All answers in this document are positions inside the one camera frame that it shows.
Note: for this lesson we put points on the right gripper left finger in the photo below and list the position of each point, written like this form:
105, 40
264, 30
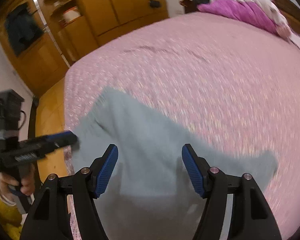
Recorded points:
63, 200

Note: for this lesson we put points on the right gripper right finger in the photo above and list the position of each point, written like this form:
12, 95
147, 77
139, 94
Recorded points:
250, 217

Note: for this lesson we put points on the grey knit pant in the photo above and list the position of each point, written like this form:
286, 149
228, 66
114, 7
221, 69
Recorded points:
150, 195

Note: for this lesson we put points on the black television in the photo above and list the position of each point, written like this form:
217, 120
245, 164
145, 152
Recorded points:
22, 29

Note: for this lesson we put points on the pink floral bedspread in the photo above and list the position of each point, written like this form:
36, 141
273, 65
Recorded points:
235, 87

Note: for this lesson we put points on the wooden wardrobe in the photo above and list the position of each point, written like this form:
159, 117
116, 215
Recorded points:
72, 29

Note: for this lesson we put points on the black wardrobe knob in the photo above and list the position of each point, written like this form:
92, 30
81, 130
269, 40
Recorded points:
154, 4

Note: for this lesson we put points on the purple and white quilt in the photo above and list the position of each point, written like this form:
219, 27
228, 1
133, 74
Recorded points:
263, 14

